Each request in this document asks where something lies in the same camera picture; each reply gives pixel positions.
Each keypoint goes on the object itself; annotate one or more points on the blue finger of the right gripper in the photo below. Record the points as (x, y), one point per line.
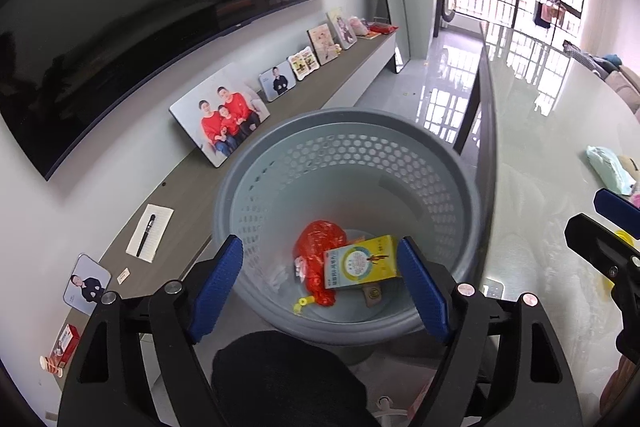
(618, 210)
(603, 249)

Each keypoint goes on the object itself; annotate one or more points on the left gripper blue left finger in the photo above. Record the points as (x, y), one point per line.
(209, 285)

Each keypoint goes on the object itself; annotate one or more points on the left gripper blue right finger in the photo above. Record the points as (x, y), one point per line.
(428, 284)

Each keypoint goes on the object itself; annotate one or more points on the light blue wipes packet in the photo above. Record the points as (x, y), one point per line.
(610, 170)

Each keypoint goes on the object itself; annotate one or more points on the beige fluffy pouch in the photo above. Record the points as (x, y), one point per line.
(631, 166)

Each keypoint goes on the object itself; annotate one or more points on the yellow medicine box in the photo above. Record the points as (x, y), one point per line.
(366, 262)

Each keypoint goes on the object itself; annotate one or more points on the red plastic bag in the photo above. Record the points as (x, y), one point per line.
(316, 239)

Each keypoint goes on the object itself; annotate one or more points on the yellow plastic lid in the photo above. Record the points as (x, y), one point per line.
(626, 238)

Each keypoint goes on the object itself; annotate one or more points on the pink snack wrapper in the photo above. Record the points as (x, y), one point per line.
(372, 294)

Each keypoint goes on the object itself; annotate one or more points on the white paper ball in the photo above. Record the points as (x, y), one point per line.
(278, 277)

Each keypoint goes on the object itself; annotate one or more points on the grey perforated trash basket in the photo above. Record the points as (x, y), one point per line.
(370, 173)

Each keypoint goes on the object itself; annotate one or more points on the person right hand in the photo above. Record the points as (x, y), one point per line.
(616, 384)

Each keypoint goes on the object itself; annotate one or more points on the white paper with pen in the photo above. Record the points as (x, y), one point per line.
(149, 232)

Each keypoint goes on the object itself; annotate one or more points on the portrait photo on shelf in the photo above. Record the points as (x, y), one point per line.
(86, 285)

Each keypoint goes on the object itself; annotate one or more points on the grey sectional sofa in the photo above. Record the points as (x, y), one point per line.
(625, 83)

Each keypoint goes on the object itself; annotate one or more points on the red small box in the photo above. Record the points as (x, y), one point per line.
(65, 346)

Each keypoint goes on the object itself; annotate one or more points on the family photo red clothes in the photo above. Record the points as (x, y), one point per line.
(220, 113)

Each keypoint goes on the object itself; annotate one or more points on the small portrait photo dark suit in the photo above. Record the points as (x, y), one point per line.
(277, 80)

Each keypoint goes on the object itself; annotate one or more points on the red packet on shelf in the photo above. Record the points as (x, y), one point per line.
(382, 28)

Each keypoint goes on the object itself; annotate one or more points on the baby photo canvas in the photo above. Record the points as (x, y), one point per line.
(322, 41)

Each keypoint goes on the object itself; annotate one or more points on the scalloped frame photo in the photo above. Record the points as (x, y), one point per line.
(303, 63)

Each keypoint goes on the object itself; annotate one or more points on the child photo frame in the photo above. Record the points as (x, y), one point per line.
(344, 32)

